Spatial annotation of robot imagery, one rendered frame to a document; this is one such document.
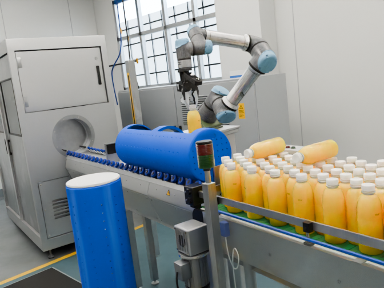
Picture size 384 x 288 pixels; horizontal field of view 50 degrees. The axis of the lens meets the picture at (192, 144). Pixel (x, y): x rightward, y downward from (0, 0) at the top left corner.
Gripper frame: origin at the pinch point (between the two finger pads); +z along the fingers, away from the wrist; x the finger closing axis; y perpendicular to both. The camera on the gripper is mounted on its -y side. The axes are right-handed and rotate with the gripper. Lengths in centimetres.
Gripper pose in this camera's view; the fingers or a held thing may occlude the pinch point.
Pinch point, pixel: (192, 106)
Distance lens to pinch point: 219.5
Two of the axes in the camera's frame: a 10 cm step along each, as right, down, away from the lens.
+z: 1.3, 9.8, 1.5
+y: -5.7, -0.5, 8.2
